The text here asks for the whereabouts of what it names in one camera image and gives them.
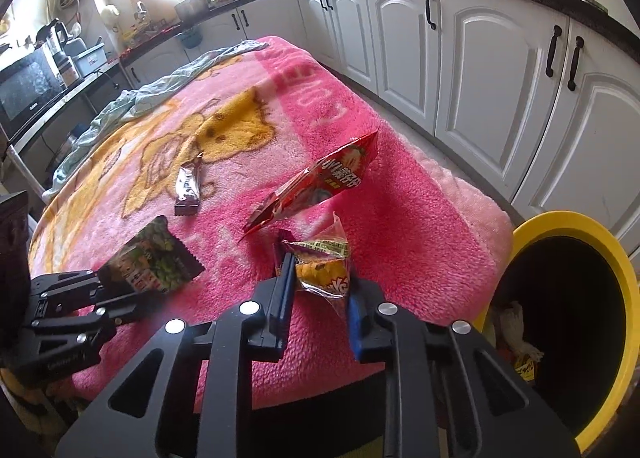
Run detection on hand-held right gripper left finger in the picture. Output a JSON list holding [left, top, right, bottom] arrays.
[[56, 253, 297, 458]]

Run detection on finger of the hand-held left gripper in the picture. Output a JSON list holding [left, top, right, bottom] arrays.
[[92, 268, 127, 302], [97, 289, 169, 327]]

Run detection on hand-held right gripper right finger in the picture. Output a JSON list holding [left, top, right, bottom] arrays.
[[345, 275, 581, 458]]

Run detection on yellow snack packet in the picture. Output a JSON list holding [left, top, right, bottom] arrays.
[[274, 211, 353, 324]]

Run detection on green pea snack packet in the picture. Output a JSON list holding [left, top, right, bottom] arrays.
[[100, 215, 206, 295]]

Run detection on yellow trash bin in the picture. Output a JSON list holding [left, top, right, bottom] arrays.
[[472, 211, 640, 456]]

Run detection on pink printed blanket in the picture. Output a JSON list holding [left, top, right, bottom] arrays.
[[27, 36, 516, 411]]

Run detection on red snack packet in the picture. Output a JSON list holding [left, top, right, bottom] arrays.
[[242, 131, 380, 239]]

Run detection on brown candy wrapper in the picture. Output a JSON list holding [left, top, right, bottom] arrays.
[[174, 152, 205, 216]]

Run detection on light blue cloth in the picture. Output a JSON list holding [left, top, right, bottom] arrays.
[[50, 38, 271, 189]]

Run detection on black microwave oven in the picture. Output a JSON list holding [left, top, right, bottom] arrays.
[[0, 46, 66, 126]]

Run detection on black electric kettle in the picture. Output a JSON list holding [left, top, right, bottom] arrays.
[[37, 18, 68, 52]]

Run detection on white kitchen cabinets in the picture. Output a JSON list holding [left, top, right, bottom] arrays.
[[122, 0, 640, 259]]

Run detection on steel cooking pot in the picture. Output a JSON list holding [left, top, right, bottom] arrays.
[[174, 0, 210, 22]]

